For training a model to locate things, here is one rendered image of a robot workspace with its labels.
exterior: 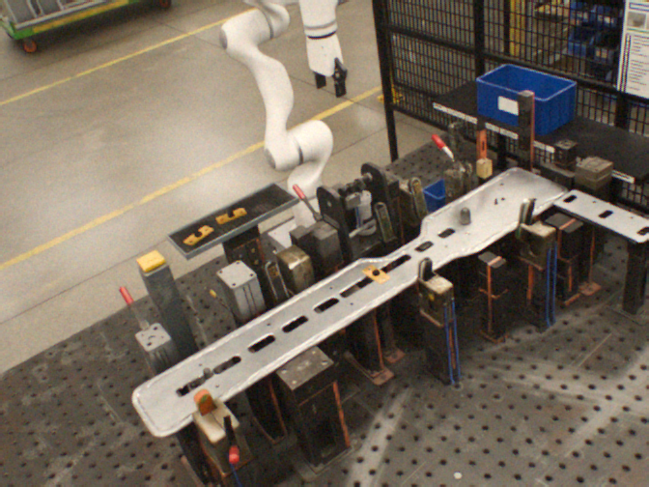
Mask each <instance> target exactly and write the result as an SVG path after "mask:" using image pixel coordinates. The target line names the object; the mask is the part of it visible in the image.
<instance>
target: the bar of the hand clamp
mask: <svg viewBox="0 0 649 487"><path fill-rule="evenodd" d="M448 131H449V136H450V143H451V149H452V154H453V160H454V166H455V168H457V169H459V171H460V172H461V174H462V178H463V172H462V166H463V167H464V168H465V169H466V172H465V173H464V174H465V175H469V173H468V166H467V160H466V148H465V142H464V135H465V134H466V126H462V123H459V122H455V123H453V124H451V125H449V126H448ZM461 164H462V165H461ZM462 178H461V179H462Z"/></svg>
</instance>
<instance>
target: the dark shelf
mask: <svg viewBox="0 0 649 487"><path fill-rule="evenodd" d="M431 105H432V107H433V108H435V109H438V110H441V111H444V112H447V113H449V114H452V116H454V115H455V117H459V118H461V119H464V120H466V121H469V122H472V123H474V124H476V121H477V119H479V118H483V116H484V114H480V113H478V105H477V83H476V82H474V81H469V82H467V83H465V84H463V85H461V86H459V87H457V88H454V90H452V91H449V92H447V93H445V94H443V95H440V96H438V97H436V98H434V99H432V100H431ZM485 116H486V115H485ZM476 125H477V124H476ZM486 128H487V129H492V130H493V131H494V132H498V133H500V134H503V135H505V136H509V137H512V138H514V139H517V140H518V134H517V133H516V127H515V126H512V125H509V124H506V123H503V122H500V121H498V120H496V119H492V118H489V116H486ZM563 139H567V140H571V141H573V142H576V143H578V147H577V158H576V161H575V162H576V163H580V162H582V161H583V160H584V159H586V158H588V157H590V156H595V157H597V158H603V159H605V160H608V162H611V163H612V177H613V178H617V179H620V180H622V181H625V182H628V183H631V184H633V185H636V186H641V185H642V184H644V183H645V182H648V181H649V137H648V136H645V135H641V134H638V133H635V132H631V131H628V130H625V129H620V128H617V127H614V126H610V125H607V123H604V122H600V121H597V120H593V119H589V118H586V117H583V116H580V115H577V114H574V119H572V120H571V122H569V123H566V124H565V125H563V126H561V127H559V128H558V129H554V130H552V131H551V132H549V134H547V135H544V136H541V135H538V134H535V133H534V147H536V148H538V149H541V150H543V151H547V152H550V153H552V154H553V145H554V144H555V143H558V142H559V141H561V140H563Z"/></svg>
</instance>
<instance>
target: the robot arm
mask: <svg viewBox="0 0 649 487"><path fill-rule="evenodd" d="M242 1H245V3H246V4H248V5H250V6H253V7H255V8H258V9H255V10H252V11H249V12H246V13H244V14H241V15H238V16H236V17H234V18H230V19H229V20H227V21H226V22H225V23H224V24H223V25H222V28H221V32H220V40H221V44H222V46H223V48H224V49H225V52H226V53H227V54H228V55H230V56H231V57H233V58H234V59H236V60H238V61H239V62H240V63H241V64H243V65H245V66H246V67H247V68H248V69H249V70H250V71H251V72H252V74H253V76H255V78H256V81H257V83H258V86H259V89H260V92H261V95H262V97H263V100H264V105H265V109H266V131H265V140H264V152H265V158H266V159H267V161H268V165H270V166H271V168H273V170H274V171H277V172H287V171H290V170H293V168H294V169H295V170H293V172H292V173H291V174H290V176H289V178H288V181H287V186H288V190H289V191H290V192H293V193H294V194H296V192H295V191H294V189H293V188H292V186H293V185H298V186H299V187H300V189H301V190H302V192H303V193H304V194H305V196H306V200H308V201H309V203H310V204H311V205H312V207H313V208H314V209H315V211H316V213H320V211H319V206H318V201H317V195H316V189H317V187H319V186H323V172H324V170H325V166H326V164H327V162H328V159H329V157H330V153H331V150H332V135H331V131H330V130H329V128H328V127H327V125H326V124H325V123H324V122H322V121H316V120H315V121H310V122H306V123H303V124H301V125H298V126H296V127H295V128H294V129H290V130H287V131H286V121H287V119H288V117H289V115H290V112H291V110H292V107H293V102H295V96H293V90H292V86H291V83H290V80H289V77H288V74H287V71H286V69H285V68H284V66H283V65H282V64H280V63H279V61H277V60H275V59H273V58H270V57H267V56H266V55H263V54H262V53H261V52H260V51H259V50H258V44H261V43H265V42H269V41H271V40H274V39H276V38H278V36H280V35H283V34H284V33H285V32H286V31H287V29H288V27H289V22H290V17H289V14H288V11H287V10H286V8H285V7H284V6H293V5H298V4H299V5H300V9H301V15H302V21H303V27H304V33H305V34H306V49H307V59H309V65H310V68H311V69H312V70H313V74H314V75H315V76H314V77H315V82H316V89H318V90H319V89H321V88H323V87H324V86H326V79H325V77H326V76H331V77H332V78H333V80H334V82H336V83H333V85H334V92H336V97H337V98H340V97H342V96H344V95H346V86H345V80H346V77H347V69H346V67H345V66H344V65H343V60H342V55H341V50H340V45H339V42H338V38H337V34H336V29H337V20H336V14H335V13H334V9H336V7H337V6H338V5H341V4H344V3H346V2H349V1H351V0H242ZM335 70H337V71H335ZM338 72H339V77H338V78H337V76H336V74H338ZM296 195H297V194H296ZM297 196H298V195H297ZM299 201H300V203H298V204H296V205H295V206H293V207H292V209H294V215H295V219H296V223H295V224H294V226H292V227H291V229H290V231H291V230H294V229H296V228H297V227H298V226H300V224H302V226H304V227H305V228H308V227H310V226H312V224H314V223H315V222H316V220H315V219H314V218H313V214H312V213H311V211H310V209H309V208H308V207H306V205H305V204H304V203H303V201H301V200H300V199H299Z"/></svg>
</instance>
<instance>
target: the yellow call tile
mask: <svg viewBox="0 0 649 487"><path fill-rule="evenodd" d="M137 262H138V264H139V265H140V266H141V268H142V269H143V271H144V272H148V271H150V270H152V269H154V268H155V267H156V266H158V265H161V264H163V263H165V259H164V258H163V257H162V256H161V255H160V254H158V252H157V251H156V250H154V251H152V252H150V254H147V255H145V256H143V257H141V258H139V259H137Z"/></svg>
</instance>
